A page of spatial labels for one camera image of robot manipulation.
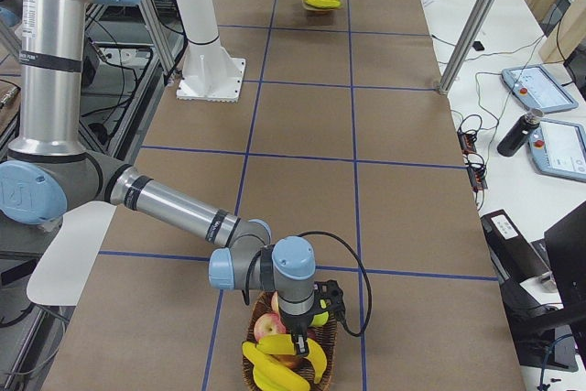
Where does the yellow banana top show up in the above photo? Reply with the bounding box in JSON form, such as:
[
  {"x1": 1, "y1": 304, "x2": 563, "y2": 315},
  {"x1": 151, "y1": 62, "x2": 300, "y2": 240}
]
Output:
[{"x1": 302, "y1": 0, "x2": 342, "y2": 11}]

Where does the black printer box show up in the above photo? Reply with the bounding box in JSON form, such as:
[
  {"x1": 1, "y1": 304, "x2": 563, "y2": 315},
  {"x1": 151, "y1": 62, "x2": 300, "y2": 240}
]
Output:
[{"x1": 481, "y1": 210, "x2": 550, "y2": 283}]

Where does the woven wicker basket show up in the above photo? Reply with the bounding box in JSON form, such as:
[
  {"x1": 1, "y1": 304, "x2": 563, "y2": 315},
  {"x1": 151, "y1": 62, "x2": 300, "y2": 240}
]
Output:
[{"x1": 243, "y1": 292, "x2": 338, "y2": 390}]

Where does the teach pendant far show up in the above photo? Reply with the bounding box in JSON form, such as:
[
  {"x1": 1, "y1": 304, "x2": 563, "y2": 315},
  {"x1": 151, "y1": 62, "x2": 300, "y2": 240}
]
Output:
[{"x1": 501, "y1": 65, "x2": 578, "y2": 114}]

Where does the red peach upper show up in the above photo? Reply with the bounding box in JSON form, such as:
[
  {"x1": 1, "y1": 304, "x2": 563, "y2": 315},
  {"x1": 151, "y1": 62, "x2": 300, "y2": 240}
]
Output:
[{"x1": 271, "y1": 292, "x2": 280, "y2": 315}]

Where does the red peach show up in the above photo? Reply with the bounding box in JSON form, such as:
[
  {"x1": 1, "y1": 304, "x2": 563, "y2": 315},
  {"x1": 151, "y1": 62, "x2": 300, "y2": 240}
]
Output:
[
  {"x1": 271, "y1": 292, "x2": 280, "y2": 315},
  {"x1": 253, "y1": 312, "x2": 287, "y2": 342}
]

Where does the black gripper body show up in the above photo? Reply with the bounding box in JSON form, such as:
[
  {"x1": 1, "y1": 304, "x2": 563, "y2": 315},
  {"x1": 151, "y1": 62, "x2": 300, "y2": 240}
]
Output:
[{"x1": 281, "y1": 312, "x2": 313, "y2": 339}]

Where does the yellow banana bottom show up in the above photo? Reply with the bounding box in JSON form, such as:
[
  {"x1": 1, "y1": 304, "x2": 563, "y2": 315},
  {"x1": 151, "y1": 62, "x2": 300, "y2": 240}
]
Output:
[{"x1": 242, "y1": 342, "x2": 310, "y2": 391}]

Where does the aluminium frame post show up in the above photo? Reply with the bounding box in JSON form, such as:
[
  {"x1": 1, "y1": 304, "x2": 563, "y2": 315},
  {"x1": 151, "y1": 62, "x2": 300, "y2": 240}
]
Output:
[{"x1": 438, "y1": 0, "x2": 495, "y2": 95}]

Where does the teach pendant near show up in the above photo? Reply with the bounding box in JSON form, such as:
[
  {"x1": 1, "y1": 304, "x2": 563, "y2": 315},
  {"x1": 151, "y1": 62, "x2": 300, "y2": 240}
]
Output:
[{"x1": 528, "y1": 119, "x2": 586, "y2": 182}]

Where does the black small box device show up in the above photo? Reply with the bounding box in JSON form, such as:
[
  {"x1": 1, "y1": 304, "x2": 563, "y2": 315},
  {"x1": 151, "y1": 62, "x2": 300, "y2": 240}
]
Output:
[{"x1": 472, "y1": 40, "x2": 484, "y2": 51}]

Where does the black water bottle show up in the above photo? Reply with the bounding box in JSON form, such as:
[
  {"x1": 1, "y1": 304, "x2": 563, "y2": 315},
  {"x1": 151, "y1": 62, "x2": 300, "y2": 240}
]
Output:
[{"x1": 497, "y1": 108, "x2": 544, "y2": 157}]

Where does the black monitor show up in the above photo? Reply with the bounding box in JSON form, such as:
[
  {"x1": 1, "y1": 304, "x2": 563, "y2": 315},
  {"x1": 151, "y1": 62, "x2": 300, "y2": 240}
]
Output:
[{"x1": 544, "y1": 202, "x2": 585, "y2": 307}]

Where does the red peach middle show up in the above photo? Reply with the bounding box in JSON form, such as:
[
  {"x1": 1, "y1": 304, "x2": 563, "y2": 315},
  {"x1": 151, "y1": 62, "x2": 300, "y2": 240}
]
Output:
[{"x1": 253, "y1": 312, "x2": 287, "y2": 342}]

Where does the teach pendant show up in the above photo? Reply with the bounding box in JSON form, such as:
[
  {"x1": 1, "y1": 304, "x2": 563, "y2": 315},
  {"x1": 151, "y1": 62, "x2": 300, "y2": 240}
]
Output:
[
  {"x1": 501, "y1": 65, "x2": 578, "y2": 114},
  {"x1": 528, "y1": 119, "x2": 586, "y2": 182}
]

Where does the white chair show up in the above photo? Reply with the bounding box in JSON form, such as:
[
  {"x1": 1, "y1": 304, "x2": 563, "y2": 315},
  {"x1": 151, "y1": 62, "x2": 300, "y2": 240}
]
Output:
[{"x1": 27, "y1": 201, "x2": 115, "y2": 306}]

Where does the red apple lower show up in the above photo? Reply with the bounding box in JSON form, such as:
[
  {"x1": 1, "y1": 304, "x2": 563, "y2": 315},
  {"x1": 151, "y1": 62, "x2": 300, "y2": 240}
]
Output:
[{"x1": 273, "y1": 354, "x2": 303, "y2": 370}]

